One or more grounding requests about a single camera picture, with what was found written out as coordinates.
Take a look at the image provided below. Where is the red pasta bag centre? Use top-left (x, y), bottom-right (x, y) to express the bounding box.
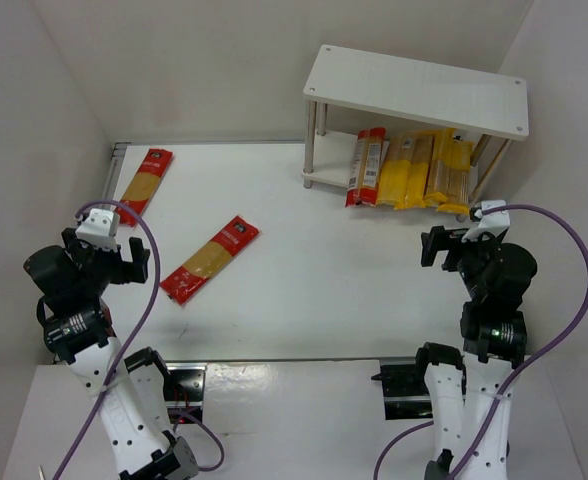
top-left (160, 216), bottom-right (261, 306)

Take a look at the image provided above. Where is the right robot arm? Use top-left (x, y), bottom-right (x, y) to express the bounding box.
top-left (416, 226), bottom-right (537, 479)

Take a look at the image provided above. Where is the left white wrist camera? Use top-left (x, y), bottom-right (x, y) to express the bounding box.
top-left (75, 208), bottom-right (120, 252)

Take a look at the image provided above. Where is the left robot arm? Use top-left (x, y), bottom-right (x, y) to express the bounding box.
top-left (24, 228), bottom-right (198, 479)

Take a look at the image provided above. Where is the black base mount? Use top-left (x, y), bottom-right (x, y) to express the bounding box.
top-left (371, 357), bottom-right (432, 421)
top-left (163, 362), bottom-right (207, 420)

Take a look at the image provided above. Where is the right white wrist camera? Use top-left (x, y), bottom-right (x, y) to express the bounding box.
top-left (462, 200), bottom-right (511, 243)

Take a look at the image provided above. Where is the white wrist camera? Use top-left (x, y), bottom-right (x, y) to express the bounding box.
top-left (462, 200), bottom-right (511, 243)
top-left (75, 208), bottom-right (120, 252)

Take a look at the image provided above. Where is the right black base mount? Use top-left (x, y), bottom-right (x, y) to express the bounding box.
top-left (371, 357), bottom-right (432, 421)

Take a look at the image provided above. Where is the white two-tier shelf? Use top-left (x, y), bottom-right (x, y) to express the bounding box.
top-left (302, 45), bottom-right (529, 203)

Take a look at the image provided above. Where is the red pasta bag barcode side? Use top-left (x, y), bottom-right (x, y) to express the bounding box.
top-left (345, 127), bottom-right (386, 207)

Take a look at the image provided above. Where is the yellow pasta bag middle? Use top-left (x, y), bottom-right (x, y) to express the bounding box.
top-left (395, 131), bottom-right (436, 209)

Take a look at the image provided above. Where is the yellow pasta bag left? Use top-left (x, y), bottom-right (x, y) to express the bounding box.
top-left (376, 131), bottom-right (418, 210)

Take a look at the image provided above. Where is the yellow pasta bag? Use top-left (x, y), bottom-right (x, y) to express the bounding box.
top-left (423, 128), bottom-right (474, 216)
top-left (376, 131), bottom-right (418, 210)
top-left (395, 131), bottom-right (436, 209)

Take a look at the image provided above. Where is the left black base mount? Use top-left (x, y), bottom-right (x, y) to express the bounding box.
top-left (163, 362), bottom-right (207, 420)

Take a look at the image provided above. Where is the yellow pasta bag right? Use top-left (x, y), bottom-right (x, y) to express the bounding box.
top-left (423, 128), bottom-right (474, 216)

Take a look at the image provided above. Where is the red pasta bag far left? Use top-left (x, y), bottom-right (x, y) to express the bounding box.
top-left (120, 148), bottom-right (174, 217)

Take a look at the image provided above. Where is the red pasta bag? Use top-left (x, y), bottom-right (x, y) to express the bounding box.
top-left (160, 216), bottom-right (261, 306)
top-left (120, 148), bottom-right (174, 217)

